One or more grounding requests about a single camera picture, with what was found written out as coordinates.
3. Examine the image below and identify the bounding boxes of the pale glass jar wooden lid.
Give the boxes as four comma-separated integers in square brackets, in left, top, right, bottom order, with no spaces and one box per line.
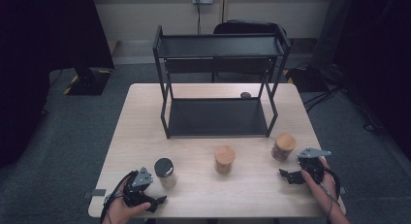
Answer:
[213,144,237,176]

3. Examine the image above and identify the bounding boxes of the black wall power cable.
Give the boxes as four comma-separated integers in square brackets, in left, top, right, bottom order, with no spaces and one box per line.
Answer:
[195,0,202,35]

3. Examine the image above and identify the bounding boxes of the black stand base yellow tape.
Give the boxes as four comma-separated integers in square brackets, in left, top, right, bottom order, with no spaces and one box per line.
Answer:
[62,67,113,96]

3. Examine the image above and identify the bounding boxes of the black floor cables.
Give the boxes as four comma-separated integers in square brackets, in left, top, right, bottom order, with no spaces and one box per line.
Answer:
[301,84,389,135]

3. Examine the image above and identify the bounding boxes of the hand-held gripper cable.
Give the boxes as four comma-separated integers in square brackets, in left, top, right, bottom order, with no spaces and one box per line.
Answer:
[318,167,342,218]
[100,170,139,224]

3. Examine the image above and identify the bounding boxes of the reddish glass jar wooden lid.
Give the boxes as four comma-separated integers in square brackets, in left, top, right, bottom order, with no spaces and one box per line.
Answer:
[270,132,298,163]

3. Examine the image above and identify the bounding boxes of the black two-tier metal shelf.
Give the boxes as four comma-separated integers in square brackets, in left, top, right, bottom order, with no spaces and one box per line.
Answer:
[152,24,293,140]

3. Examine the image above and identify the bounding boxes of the person's right hand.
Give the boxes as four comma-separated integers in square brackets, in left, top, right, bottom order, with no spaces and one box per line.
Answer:
[300,156,339,212]

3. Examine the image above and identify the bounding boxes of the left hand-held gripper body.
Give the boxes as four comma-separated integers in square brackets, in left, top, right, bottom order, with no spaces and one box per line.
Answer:
[121,167,153,208]

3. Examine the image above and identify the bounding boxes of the black floor box yellow tape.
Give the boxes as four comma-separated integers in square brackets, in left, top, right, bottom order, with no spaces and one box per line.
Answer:
[284,66,328,93]

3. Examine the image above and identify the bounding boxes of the right hand-held gripper cable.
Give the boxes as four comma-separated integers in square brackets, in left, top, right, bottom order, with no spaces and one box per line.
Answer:
[318,167,342,218]

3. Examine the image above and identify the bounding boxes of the left hand-held gripper cable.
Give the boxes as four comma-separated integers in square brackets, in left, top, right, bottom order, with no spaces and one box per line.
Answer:
[100,170,139,224]

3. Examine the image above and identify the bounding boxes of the black chair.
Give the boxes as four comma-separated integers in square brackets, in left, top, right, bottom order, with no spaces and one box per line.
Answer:
[211,19,289,83]

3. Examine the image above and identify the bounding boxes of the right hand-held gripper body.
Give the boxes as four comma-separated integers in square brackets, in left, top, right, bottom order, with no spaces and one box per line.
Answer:
[297,147,332,185]

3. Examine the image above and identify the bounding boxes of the person's left hand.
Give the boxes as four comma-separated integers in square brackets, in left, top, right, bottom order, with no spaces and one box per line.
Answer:
[105,186,152,224]

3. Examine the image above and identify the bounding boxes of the glass jar with black lid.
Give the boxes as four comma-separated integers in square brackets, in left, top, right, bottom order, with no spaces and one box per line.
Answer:
[153,157,178,189]

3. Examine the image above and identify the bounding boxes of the black curtain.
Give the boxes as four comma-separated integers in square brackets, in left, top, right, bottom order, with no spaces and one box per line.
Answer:
[332,0,411,160]
[0,0,115,170]

